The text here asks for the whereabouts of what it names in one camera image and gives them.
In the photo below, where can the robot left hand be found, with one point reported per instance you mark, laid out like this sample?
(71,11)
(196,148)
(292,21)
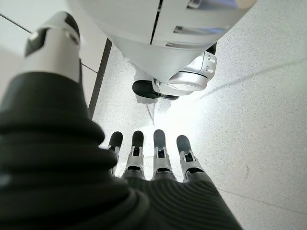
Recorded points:
(48,167)

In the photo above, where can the wide white cabinet door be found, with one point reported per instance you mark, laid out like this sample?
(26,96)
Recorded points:
(88,83)

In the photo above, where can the dark cabinet toe kick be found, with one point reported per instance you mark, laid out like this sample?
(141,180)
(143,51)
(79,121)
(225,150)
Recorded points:
(100,76)

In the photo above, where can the black-tipped robot left foot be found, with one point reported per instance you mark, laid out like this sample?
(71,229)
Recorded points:
(144,88)

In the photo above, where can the narrow white cabinet door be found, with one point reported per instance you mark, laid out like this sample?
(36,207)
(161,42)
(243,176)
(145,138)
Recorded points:
(93,48)

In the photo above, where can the white robot left leg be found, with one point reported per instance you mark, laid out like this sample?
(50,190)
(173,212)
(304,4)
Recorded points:
(144,24)

